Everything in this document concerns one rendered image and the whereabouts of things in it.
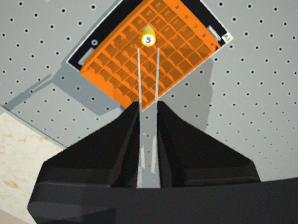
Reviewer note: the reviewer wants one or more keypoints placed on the orange tube rack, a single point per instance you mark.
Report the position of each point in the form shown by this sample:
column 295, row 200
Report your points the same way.
column 183, row 31

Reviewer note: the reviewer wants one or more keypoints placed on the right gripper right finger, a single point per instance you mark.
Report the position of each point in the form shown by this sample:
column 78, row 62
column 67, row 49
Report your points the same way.
column 196, row 158

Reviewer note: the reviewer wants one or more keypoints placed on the yellow-capped vial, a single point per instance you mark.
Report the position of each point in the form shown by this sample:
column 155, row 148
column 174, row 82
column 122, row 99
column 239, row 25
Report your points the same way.
column 148, row 36

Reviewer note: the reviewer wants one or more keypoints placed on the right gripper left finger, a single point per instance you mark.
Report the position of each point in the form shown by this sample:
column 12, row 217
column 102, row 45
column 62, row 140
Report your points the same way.
column 101, row 157

